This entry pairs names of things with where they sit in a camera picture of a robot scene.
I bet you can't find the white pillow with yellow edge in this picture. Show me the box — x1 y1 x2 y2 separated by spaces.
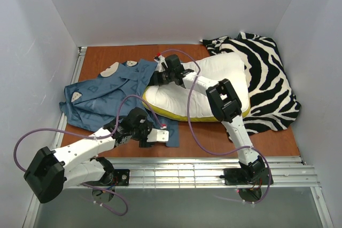
143 52 251 122

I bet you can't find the blue letter print pillowcase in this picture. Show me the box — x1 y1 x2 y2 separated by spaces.
59 59 180 147

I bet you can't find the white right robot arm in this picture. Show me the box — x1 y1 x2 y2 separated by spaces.
149 54 272 185

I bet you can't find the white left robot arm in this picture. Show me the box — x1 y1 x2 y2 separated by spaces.
24 107 168 203

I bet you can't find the zebra print blanket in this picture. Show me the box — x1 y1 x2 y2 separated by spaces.
200 32 301 135

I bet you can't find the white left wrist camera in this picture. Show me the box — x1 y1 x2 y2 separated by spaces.
146 128 169 143

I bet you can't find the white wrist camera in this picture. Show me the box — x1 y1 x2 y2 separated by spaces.
154 54 167 72
146 128 169 143

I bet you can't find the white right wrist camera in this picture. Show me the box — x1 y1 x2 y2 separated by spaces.
154 54 167 72

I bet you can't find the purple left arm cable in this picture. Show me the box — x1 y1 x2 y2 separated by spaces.
13 95 166 217

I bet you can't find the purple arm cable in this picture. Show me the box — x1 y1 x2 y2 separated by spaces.
157 49 273 205
13 95 166 217

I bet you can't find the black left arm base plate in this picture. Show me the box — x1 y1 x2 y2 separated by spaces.
87 169 130 187

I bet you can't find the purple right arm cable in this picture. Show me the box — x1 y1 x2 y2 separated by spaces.
157 49 273 205

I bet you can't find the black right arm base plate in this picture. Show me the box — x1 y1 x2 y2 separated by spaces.
219 168 274 185

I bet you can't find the aluminium mounting rail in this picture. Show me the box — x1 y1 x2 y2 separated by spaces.
34 155 321 189

